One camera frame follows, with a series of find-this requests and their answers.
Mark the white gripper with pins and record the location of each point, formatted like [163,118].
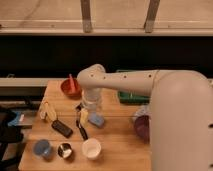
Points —
[91,100]

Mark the blue sponge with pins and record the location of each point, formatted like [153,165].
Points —
[96,120]

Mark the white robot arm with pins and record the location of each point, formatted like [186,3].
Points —
[181,109]

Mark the green plastic tray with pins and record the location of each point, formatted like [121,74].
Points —
[130,98]

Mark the black rectangular block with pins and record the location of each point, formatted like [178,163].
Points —
[62,128]

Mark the white cup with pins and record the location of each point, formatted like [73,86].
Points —
[91,148]

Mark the red utensil in bowl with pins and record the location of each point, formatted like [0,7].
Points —
[72,84]

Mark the red bowl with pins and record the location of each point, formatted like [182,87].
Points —
[65,88]

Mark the small metal cup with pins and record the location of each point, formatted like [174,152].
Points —
[65,150]

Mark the banana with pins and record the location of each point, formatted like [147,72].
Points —
[47,111]

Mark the blue plastic cup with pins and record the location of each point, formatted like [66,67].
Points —
[42,148]

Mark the purple bowl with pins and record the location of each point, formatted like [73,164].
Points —
[141,126]

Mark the clear plastic bag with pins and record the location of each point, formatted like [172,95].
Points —
[143,110]

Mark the black chair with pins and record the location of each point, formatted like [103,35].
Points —
[8,134]

